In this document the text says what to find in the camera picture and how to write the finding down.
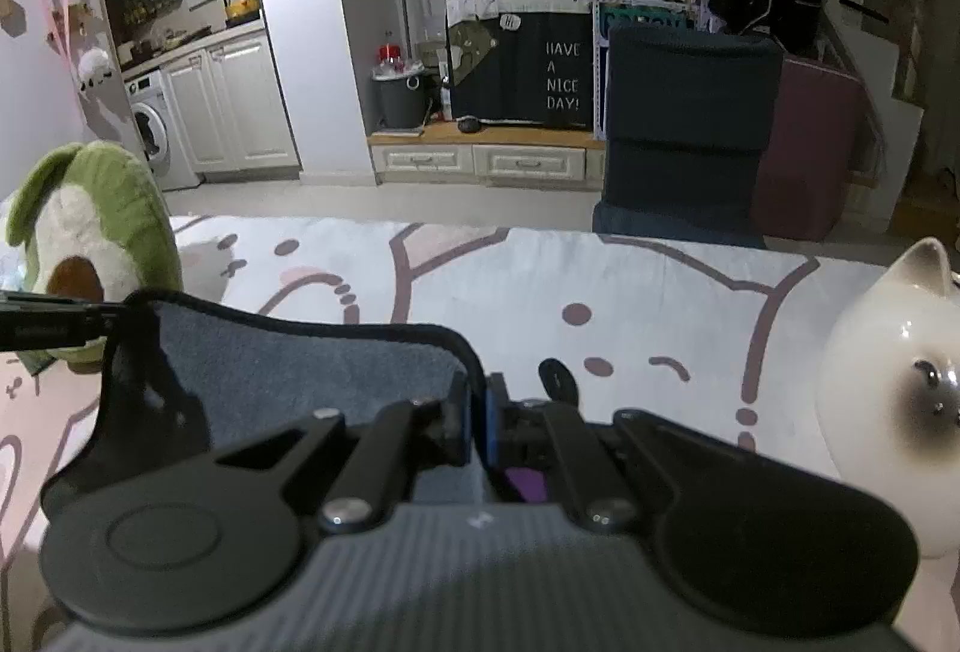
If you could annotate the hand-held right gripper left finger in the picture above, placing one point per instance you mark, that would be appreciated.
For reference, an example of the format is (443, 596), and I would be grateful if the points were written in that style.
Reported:
(466, 428)

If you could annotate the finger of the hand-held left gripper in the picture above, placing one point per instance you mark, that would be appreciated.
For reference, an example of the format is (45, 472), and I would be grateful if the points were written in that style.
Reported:
(45, 322)

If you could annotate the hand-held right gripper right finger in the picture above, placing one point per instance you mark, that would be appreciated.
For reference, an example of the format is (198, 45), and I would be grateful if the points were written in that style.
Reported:
(492, 428)

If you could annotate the grey towel with black edge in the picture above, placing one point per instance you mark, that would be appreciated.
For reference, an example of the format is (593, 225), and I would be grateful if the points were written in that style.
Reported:
(300, 367)

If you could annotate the green avocado plush toy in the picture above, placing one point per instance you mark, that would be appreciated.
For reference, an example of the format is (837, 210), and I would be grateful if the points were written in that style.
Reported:
(90, 224)

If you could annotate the white printed blanket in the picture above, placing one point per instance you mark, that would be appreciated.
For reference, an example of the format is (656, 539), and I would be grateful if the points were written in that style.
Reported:
(600, 292)

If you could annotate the white washing machine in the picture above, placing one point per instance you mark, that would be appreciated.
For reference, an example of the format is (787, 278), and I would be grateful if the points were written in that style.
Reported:
(154, 127)

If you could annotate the white drawer cabinet wooden top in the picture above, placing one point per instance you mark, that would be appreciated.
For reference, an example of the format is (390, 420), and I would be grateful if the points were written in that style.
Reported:
(487, 161)

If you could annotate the white kitchen base cabinet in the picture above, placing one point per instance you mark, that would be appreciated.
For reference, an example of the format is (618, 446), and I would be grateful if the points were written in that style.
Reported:
(232, 105)

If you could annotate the small black round object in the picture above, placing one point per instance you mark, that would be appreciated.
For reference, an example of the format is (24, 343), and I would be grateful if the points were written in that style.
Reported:
(469, 125)

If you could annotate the grey trash bin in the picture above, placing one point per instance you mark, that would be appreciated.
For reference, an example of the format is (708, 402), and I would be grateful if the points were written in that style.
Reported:
(401, 97)

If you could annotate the black printed curtain cloth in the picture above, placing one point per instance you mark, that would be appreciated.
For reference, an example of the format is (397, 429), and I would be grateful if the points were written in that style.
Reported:
(525, 67)

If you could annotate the dark blue chair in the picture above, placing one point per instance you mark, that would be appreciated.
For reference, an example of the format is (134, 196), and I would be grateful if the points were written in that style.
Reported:
(686, 112)

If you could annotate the yellow pot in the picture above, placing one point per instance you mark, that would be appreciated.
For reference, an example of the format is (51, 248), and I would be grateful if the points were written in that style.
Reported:
(241, 1)

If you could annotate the white ceramic cat figurine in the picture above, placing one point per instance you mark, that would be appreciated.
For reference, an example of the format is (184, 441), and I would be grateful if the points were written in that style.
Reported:
(877, 337)

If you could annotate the maroon padded box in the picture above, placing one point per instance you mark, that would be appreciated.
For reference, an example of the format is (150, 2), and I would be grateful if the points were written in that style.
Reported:
(814, 150)

